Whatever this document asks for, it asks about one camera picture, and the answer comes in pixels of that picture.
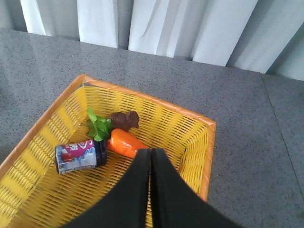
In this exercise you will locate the yellow orange plastic basket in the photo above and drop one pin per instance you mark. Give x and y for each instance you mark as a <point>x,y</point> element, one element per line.
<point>34,195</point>

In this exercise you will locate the green toy leafy vegetable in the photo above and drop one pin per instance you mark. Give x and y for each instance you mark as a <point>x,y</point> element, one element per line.
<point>99,127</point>

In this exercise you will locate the orange toy carrot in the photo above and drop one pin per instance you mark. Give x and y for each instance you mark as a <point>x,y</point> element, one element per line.
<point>124,143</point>

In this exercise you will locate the grey white pleated curtain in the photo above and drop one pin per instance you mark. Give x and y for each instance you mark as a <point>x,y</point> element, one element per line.
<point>265,36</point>

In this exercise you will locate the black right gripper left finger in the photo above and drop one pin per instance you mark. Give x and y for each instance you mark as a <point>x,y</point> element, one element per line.
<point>125,205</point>

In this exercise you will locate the brown toy animal figure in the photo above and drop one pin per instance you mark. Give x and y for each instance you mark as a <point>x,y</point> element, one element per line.
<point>124,121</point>

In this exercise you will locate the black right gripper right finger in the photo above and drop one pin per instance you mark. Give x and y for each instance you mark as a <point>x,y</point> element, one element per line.
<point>174,204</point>

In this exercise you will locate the small labelled black-lid jar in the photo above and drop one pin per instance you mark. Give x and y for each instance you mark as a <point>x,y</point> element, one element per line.
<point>83,155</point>

